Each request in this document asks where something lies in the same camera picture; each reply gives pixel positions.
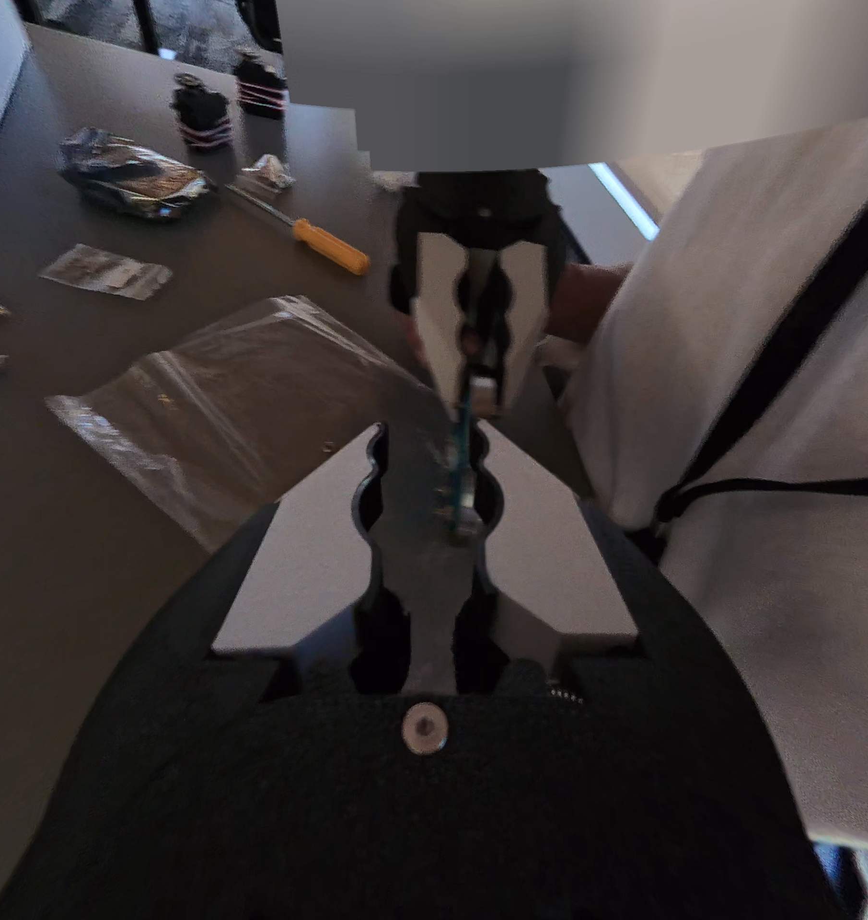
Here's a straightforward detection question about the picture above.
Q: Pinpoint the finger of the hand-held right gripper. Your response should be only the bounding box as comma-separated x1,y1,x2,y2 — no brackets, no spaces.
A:
487,243,551,418
412,233,478,412

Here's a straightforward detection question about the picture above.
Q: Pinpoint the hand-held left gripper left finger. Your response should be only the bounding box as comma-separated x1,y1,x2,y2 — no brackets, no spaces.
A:
209,423,413,694

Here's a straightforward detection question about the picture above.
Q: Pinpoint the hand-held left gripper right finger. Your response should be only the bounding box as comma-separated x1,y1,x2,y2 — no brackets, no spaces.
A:
451,420,639,694

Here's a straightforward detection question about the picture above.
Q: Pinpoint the blue disc with bearing ring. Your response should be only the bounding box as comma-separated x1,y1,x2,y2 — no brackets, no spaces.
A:
434,374,496,547

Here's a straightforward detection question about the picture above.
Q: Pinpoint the grey desk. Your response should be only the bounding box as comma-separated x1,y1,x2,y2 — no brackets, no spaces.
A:
0,22,665,920

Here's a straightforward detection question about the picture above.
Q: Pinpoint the person's right hand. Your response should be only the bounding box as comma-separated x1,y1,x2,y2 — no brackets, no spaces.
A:
549,261,632,345

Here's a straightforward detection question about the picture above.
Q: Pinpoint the clear plastic bag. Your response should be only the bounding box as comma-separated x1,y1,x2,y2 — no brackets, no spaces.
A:
46,295,593,554

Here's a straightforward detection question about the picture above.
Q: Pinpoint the small clear screw bag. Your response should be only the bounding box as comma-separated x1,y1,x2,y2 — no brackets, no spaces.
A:
241,153,296,191

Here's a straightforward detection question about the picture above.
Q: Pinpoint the black servo motor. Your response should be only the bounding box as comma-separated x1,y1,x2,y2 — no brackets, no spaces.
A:
169,72,233,150
232,50,289,119

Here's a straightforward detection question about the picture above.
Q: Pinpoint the silver antistatic bag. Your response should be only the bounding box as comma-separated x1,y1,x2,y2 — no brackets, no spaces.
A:
58,128,212,220

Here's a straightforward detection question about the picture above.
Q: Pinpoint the small labelled hardware bag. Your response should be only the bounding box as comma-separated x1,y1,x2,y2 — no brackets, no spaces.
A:
40,244,174,301

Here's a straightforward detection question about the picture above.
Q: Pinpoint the orange handle screwdriver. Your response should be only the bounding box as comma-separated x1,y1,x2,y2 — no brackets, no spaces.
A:
225,183,371,276

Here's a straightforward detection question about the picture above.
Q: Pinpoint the black lanyard strap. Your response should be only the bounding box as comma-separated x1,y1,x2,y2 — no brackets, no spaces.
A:
653,172,868,526

